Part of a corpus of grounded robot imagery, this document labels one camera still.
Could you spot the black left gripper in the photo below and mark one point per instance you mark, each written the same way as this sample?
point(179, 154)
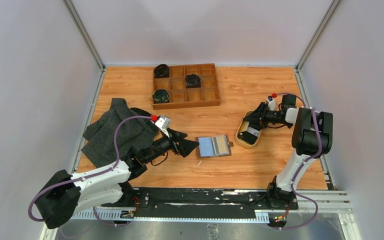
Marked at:
point(187, 145)

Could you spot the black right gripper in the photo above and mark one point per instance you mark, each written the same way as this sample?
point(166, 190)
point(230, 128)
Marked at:
point(255, 117)

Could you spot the yellow oval card tray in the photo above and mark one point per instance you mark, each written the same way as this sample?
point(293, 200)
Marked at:
point(243, 126)

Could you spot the brown leather card holder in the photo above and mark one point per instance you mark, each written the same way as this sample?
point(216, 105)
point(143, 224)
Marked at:
point(213, 147)

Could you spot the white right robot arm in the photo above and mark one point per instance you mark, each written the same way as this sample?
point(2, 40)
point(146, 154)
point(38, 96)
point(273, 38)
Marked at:
point(312, 137)

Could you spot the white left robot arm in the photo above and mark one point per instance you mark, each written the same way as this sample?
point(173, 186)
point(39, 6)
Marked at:
point(65, 194)

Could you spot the black card in tray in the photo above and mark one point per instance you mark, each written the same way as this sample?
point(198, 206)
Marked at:
point(249, 136)

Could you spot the black-green coiled belt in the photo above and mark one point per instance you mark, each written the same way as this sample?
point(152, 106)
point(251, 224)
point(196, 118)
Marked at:
point(161, 96)

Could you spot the wooden compartment tray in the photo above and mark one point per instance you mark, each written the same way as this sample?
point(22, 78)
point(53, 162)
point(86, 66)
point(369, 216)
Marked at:
point(208, 95)

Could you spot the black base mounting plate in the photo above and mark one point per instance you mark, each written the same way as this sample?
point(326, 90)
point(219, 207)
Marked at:
point(204, 203)

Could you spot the black coiled belt middle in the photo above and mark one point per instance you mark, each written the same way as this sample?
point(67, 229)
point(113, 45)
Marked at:
point(192, 81)

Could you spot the black coiled belt top-left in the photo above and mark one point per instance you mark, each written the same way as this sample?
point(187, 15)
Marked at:
point(161, 71)

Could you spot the dark grey dotted cloth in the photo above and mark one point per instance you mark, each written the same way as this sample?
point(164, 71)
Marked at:
point(137, 133)

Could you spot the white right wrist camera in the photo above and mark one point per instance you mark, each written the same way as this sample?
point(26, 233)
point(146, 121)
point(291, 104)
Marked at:
point(271, 103)

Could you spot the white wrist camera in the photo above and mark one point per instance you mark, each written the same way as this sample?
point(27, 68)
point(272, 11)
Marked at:
point(162, 123)
point(271, 103)

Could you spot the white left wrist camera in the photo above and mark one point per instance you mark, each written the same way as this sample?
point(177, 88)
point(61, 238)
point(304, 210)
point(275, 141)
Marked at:
point(162, 123)

